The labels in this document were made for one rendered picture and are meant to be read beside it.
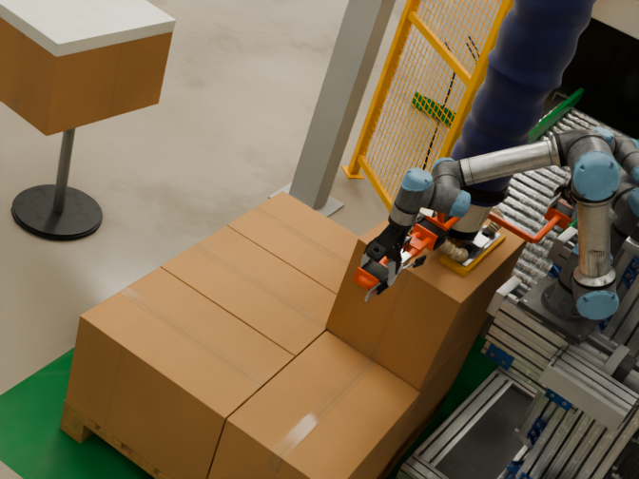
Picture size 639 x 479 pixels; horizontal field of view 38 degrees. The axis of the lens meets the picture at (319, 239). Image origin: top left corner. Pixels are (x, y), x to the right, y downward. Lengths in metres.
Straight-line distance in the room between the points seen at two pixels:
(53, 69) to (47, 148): 1.27
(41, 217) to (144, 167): 0.73
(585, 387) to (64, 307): 2.10
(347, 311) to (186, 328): 0.55
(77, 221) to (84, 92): 0.77
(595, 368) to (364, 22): 2.07
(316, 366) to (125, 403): 0.64
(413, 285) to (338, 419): 0.49
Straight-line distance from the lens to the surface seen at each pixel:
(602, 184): 2.53
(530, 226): 4.39
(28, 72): 3.78
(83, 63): 3.72
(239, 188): 4.87
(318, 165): 4.70
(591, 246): 2.67
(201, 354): 3.06
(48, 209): 4.40
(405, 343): 3.15
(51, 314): 3.91
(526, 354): 3.06
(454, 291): 3.01
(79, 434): 3.43
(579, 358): 2.98
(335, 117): 4.56
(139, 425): 3.17
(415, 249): 2.87
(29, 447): 3.43
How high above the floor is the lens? 2.63
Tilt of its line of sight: 34 degrees down
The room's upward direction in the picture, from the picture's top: 19 degrees clockwise
